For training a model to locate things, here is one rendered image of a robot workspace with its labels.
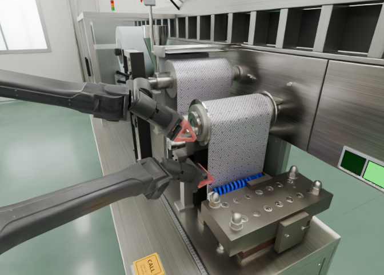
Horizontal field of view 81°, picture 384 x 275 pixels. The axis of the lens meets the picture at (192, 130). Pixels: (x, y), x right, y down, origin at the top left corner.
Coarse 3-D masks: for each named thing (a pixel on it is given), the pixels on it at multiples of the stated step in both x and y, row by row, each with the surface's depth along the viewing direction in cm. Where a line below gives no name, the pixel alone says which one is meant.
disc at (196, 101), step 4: (196, 100) 69; (200, 100) 68; (192, 104) 72; (196, 104) 70; (200, 104) 67; (204, 104) 66; (204, 108) 66; (204, 112) 66; (208, 112) 65; (208, 116) 64; (208, 120) 65; (208, 124) 65; (208, 128) 66; (208, 132) 66; (208, 136) 67; (196, 140) 75; (204, 140) 69; (208, 140) 67; (200, 144) 73; (204, 144) 70
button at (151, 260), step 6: (144, 258) 64; (150, 258) 64; (156, 258) 64; (138, 264) 63; (144, 264) 63; (150, 264) 63; (156, 264) 63; (138, 270) 61; (144, 270) 61; (150, 270) 61; (156, 270) 61; (162, 270) 61
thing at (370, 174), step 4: (368, 164) 58; (372, 164) 58; (376, 164) 57; (368, 168) 59; (372, 168) 58; (376, 168) 57; (380, 168) 56; (368, 172) 59; (372, 172) 58; (376, 172) 57; (380, 172) 56; (364, 176) 60; (368, 176) 59; (372, 176) 58; (376, 176) 57; (380, 176) 56; (372, 180) 58; (376, 180) 57; (380, 180) 57; (380, 184) 57
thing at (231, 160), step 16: (224, 144) 71; (240, 144) 74; (256, 144) 77; (208, 160) 71; (224, 160) 73; (240, 160) 77; (256, 160) 80; (224, 176) 76; (240, 176) 80; (208, 192) 76
